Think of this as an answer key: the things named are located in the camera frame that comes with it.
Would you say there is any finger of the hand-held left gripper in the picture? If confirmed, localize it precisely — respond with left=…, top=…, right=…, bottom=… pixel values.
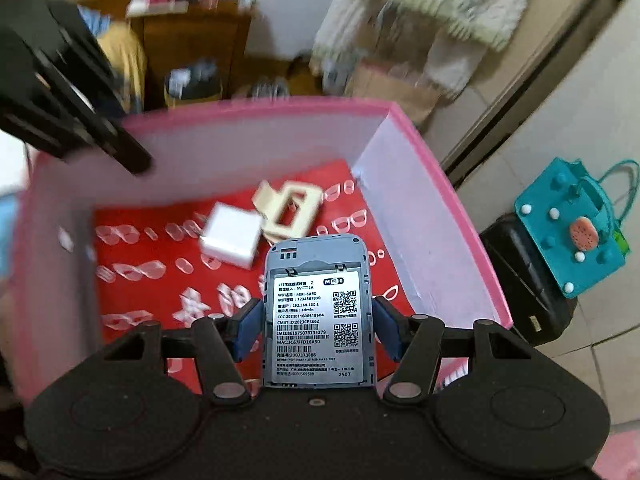
left=75, top=109, right=153, bottom=176

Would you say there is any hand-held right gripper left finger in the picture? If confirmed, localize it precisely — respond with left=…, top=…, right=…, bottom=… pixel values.
left=101, top=298, right=264, bottom=408

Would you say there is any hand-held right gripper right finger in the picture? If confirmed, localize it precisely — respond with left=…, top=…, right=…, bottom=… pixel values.
left=374, top=296, right=539, bottom=405

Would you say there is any grey-blue pocket router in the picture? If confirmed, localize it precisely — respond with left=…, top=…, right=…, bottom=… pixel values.
left=261, top=234, right=377, bottom=389

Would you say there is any pink cardboard box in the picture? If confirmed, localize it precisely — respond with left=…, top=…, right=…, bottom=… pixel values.
left=15, top=97, right=516, bottom=408

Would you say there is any yellow cloth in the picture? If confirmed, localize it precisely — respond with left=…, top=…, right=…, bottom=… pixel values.
left=94, top=21, right=149, bottom=114

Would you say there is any white charger cube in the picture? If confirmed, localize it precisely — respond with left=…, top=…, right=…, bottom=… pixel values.
left=199, top=203, right=263, bottom=270

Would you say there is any red printed lining paper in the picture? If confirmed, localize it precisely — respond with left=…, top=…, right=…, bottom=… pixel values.
left=92, top=158, right=403, bottom=377

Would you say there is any wooden cabinet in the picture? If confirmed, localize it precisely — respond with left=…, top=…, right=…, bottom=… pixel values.
left=126, top=0, right=254, bottom=111

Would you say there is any black hard-shell suitcase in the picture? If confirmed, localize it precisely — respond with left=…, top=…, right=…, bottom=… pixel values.
left=478, top=212, right=579, bottom=347

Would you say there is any teal felt handbag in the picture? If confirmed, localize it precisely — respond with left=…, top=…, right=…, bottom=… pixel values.
left=515, top=157, right=640, bottom=300

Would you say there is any brown cardboard box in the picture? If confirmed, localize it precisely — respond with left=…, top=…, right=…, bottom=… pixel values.
left=344, top=60, right=442, bottom=132

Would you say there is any cream wardrobe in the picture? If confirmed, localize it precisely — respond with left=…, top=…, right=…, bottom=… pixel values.
left=440, top=0, right=640, bottom=211

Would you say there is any cream and green fleece jacket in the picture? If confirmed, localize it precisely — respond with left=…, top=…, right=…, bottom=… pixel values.
left=312, top=0, right=540, bottom=102

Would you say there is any beige plastic frame piece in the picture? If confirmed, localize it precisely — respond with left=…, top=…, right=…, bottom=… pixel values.
left=251, top=180, right=324, bottom=241

